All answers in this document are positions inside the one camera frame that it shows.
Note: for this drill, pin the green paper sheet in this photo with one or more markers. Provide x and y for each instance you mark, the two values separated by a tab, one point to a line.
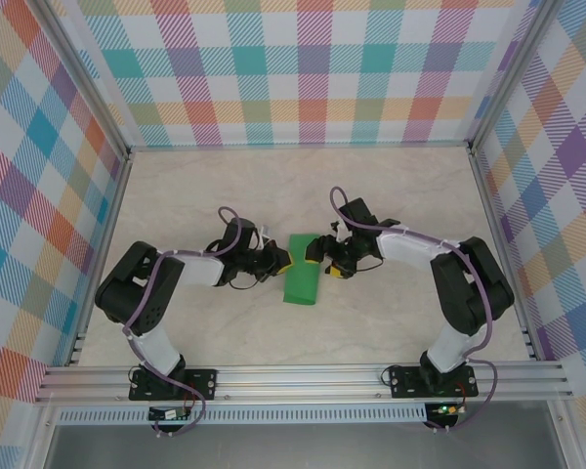
300	288

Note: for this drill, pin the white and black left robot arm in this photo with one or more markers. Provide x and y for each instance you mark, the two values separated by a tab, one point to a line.
200	268

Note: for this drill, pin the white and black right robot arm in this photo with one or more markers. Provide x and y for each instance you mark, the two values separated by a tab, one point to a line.
410	249

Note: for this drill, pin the small circuit board green light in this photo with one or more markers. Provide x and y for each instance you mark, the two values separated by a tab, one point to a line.
444	409

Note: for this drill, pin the grey metal panel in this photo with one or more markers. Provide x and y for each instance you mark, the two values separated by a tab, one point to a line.
298	449

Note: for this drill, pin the wide aluminium frame rail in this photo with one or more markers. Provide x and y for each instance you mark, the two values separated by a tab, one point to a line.
298	378

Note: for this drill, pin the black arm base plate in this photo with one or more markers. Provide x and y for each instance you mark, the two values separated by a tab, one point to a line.
202	383
403	383

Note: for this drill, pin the aluminium side rail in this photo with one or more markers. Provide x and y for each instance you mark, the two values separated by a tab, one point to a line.
111	220
493	220

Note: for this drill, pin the aluminium corner post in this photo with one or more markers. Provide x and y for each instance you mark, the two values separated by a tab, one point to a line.
89	73
509	73

